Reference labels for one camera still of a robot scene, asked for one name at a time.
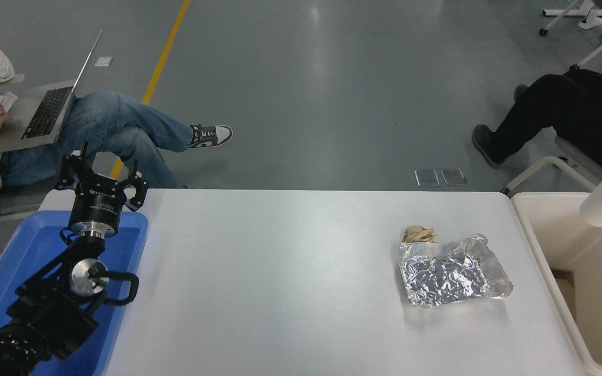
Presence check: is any large pale bin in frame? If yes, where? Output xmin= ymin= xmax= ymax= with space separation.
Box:
xmin=511 ymin=192 xmax=602 ymax=376

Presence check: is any silver laptop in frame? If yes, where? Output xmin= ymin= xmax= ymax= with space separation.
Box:
xmin=0 ymin=30 xmax=104 ymax=155

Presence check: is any person with laptop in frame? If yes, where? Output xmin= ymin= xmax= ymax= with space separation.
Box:
xmin=0 ymin=27 xmax=234 ymax=191

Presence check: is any crumpled silver foil tray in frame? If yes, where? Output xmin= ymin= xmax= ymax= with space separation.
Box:
xmin=398 ymin=233 xmax=514 ymax=309

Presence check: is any blue plastic tray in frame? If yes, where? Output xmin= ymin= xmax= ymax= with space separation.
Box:
xmin=0 ymin=210 xmax=149 ymax=376

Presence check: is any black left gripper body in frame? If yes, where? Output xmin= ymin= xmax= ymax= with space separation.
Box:
xmin=69 ymin=175 xmax=134 ymax=228

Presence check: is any metal floor plate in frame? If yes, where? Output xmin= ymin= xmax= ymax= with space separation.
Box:
xmin=441 ymin=168 xmax=467 ymax=186
xmin=415 ymin=169 xmax=441 ymax=187

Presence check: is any seated person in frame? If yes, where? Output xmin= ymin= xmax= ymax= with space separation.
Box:
xmin=472 ymin=68 xmax=602 ymax=171

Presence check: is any beige frame chair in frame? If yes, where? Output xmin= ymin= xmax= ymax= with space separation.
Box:
xmin=501 ymin=136 xmax=602 ymax=197

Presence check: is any crumpled tan paper ball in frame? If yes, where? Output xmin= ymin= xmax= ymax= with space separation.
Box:
xmin=402 ymin=225 xmax=436 ymax=244

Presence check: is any grey chair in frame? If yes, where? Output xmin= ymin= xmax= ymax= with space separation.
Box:
xmin=0 ymin=178 xmax=72 ymax=264

